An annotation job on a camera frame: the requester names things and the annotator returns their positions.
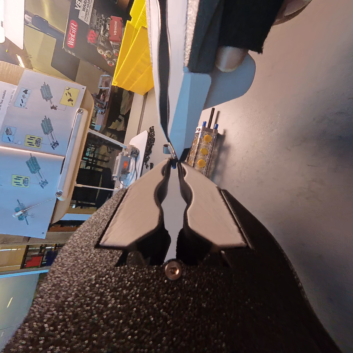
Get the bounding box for colourful printed box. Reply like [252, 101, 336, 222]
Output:
[63, 0, 134, 75]

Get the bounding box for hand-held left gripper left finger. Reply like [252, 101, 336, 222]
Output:
[98, 159, 177, 260]

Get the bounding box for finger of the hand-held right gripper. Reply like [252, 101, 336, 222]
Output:
[145, 0, 177, 159]
[165, 0, 257, 148]

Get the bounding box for grey desk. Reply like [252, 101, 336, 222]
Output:
[124, 0, 353, 353]

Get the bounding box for blue and red crates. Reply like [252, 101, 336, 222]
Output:
[22, 246, 59, 271]

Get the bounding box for instruction booklet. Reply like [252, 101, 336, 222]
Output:
[0, 69, 86, 239]

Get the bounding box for grey battery box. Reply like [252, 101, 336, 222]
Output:
[113, 146, 139, 183]

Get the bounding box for yellow plastic bin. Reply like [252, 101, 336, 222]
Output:
[112, 0, 155, 96]

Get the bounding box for transparent brick engine model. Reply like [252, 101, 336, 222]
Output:
[185, 108, 220, 177]

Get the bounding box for heap of black pins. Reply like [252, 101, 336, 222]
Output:
[142, 126, 157, 172]

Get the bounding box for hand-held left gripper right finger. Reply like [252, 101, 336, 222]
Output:
[177, 160, 249, 258]

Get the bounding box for black office chair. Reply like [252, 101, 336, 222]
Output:
[73, 141, 120, 209]

